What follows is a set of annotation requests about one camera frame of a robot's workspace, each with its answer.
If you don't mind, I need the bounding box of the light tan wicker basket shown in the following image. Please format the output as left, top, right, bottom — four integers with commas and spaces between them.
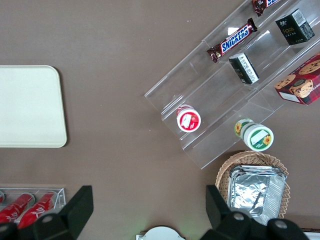
215, 150, 292, 221

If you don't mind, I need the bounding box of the green lid yogurt cup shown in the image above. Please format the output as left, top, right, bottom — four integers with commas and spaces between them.
234, 118, 274, 152

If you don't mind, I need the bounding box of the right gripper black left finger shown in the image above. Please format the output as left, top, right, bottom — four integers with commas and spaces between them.
33, 185, 95, 240

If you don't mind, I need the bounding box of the white rectangular snack tray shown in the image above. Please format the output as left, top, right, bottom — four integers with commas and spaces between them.
298, 226, 320, 240

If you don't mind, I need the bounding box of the red lid yogurt cup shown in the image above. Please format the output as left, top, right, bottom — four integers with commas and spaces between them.
175, 104, 202, 133

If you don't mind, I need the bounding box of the aluminium foil container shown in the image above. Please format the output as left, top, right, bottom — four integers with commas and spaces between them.
227, 164, 288, 227

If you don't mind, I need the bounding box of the clear acrylic tiered stand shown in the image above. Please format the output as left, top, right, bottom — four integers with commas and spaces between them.
144, 0, 320, 170

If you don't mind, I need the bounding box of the cream rectangular tray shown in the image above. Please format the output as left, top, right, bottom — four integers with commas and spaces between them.
0, 65, 68, 149

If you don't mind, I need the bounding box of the red plaid cookie box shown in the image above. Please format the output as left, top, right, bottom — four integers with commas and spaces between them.
274, 52, 320, 106

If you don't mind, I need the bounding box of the Snickers chocolate bar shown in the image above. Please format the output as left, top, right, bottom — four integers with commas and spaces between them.
251, 0, 282, 17
206, 17, 258, 64

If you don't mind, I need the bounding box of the clear acrylic bottle rack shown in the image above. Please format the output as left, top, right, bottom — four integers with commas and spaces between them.
0, 187, 67, 226

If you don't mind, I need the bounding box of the small black carton box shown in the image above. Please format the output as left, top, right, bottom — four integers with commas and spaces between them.
275, 8, 315, 46
228, 52, 260, 85

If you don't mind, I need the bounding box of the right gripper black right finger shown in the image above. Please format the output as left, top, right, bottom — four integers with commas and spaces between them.
201, 184, 254, 240

